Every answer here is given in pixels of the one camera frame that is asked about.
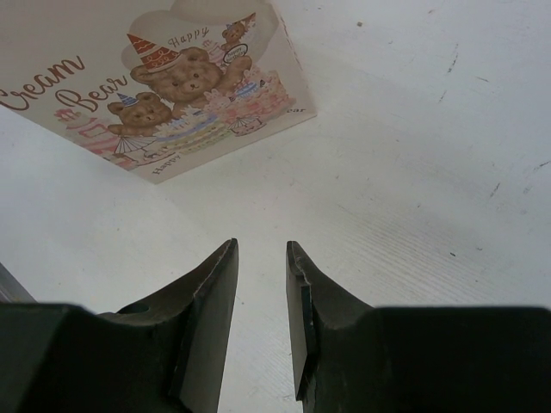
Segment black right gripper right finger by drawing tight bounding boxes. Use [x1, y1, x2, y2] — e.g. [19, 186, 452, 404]
[286, 241, 550, 412]

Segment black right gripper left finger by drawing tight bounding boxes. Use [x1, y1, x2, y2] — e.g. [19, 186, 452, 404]
[1, 239, 238, 412]

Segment aluminium table edge rail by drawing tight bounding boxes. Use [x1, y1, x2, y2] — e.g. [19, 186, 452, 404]
[0, 264, 35, 304]

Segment cream paper bag orange handles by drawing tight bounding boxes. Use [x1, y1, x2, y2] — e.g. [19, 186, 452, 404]
[1, 1, 316, 183]

